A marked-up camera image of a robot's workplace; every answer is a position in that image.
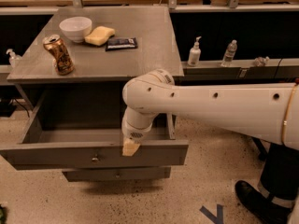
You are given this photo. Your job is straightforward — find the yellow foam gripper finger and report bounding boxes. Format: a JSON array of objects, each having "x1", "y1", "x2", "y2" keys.
[{"x1": 122, "y1": 137, "x2": 141, "y2": 157}]

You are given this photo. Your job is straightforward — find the white wrist gripper body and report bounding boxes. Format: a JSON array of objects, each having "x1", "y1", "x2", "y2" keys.
[{"x1": 121, "y1": 107, "x2": 156, "y2": 142}]

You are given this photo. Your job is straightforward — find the grey top drawer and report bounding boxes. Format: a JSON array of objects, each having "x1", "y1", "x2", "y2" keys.
[{"x1": 1, "y1": 105, "x2": 188, "y2": 170}]

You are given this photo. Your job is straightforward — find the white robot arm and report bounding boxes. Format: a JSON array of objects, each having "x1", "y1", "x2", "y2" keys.
[{"x1": 121, "y1": 69, "x2": 299, "y2": 149}]

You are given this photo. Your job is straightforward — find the grey wooden cabinet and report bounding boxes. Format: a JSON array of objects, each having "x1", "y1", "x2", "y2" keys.
[{"x1": 7, "y1": 6, "x2": 185, "y2": 147}]

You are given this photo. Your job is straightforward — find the white pump bottle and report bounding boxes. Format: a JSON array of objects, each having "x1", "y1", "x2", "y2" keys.
[{"x1": 188, "y1": 36, "x2": 201, "y2": 66}]

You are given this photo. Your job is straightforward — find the yellow sponge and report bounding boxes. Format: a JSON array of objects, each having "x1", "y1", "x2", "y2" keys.
[{"x1": 85, "y1": 26, "x2": 115, "y2": 46}]

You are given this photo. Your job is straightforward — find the crushed gold drink can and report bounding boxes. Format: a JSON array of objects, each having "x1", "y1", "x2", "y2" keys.
[{"x1": 43, "y1": 34, "x2": 74, "y2": 76}]

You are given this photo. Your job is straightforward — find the white bowl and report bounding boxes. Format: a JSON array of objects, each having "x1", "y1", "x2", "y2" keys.
[{"x1": 59, "y1": 17, "x2": 93, "y2": 43}]

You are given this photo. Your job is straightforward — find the clear water bottle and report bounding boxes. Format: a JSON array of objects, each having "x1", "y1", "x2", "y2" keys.
[{"x1": 221, "y1": 40, "x2": 237, "y2": 67}]

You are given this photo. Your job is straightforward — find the clear pump bottle left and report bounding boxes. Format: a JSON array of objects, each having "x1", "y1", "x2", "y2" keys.
[{"x1": 7, "y1": 49, "x2": 21, "y2": 67}]

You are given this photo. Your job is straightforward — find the black shoe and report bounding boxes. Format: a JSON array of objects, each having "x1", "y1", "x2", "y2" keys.
[{"x1": 235, "y1": 180, "x2": 292, "y2": 224}]

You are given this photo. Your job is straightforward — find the crumpled plastic bottle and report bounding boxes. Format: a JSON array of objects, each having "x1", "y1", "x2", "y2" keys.
[{"x1": 253, "y1": 56, "x2": 270, "y2": 67}]

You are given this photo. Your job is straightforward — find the dark trouser leg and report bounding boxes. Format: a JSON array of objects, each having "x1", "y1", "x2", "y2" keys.
[{"x1": 258, "y1": 144, "x2": 299, "y2": 209}]

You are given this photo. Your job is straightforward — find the black stand frame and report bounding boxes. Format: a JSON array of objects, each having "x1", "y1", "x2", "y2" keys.
[{"x1": 252, "y1": 137, "x2": 267, "y2": 161}]

